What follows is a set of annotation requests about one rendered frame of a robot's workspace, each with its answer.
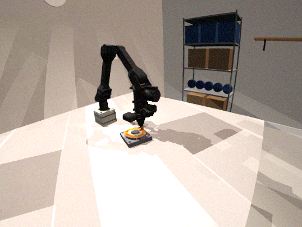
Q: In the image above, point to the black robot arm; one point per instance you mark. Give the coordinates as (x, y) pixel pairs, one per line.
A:
(136, 75)

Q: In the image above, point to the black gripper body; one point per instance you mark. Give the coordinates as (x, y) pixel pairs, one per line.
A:
(130, 117)

